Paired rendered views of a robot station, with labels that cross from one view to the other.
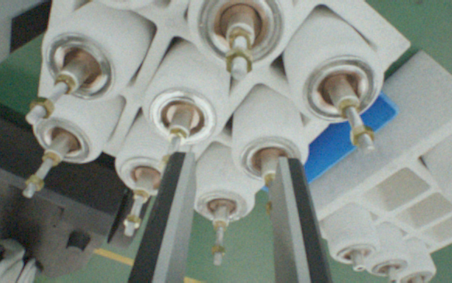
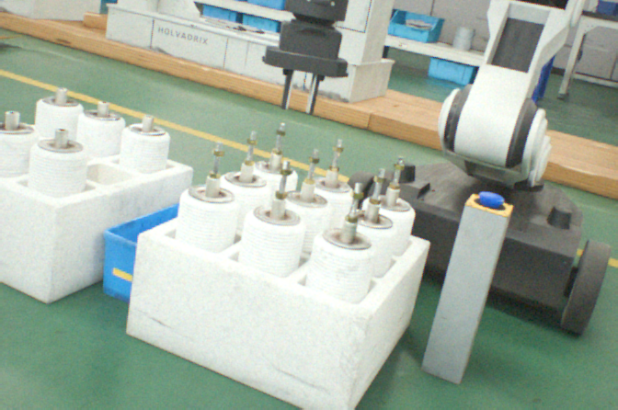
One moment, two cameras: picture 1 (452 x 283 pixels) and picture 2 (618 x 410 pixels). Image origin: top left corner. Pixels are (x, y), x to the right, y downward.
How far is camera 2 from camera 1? 0.94 m
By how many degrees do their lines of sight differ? 33
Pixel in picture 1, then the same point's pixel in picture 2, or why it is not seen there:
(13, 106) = (497, 313)
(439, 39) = (24, 309)
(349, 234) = (154, 145)
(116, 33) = not seen: hidden behind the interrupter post
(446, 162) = (83, 173)
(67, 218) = (414, 190)
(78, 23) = (371, 232)
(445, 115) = (76, 209)
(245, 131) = (263, 194)
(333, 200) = (164, 177)
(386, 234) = (100, 146)
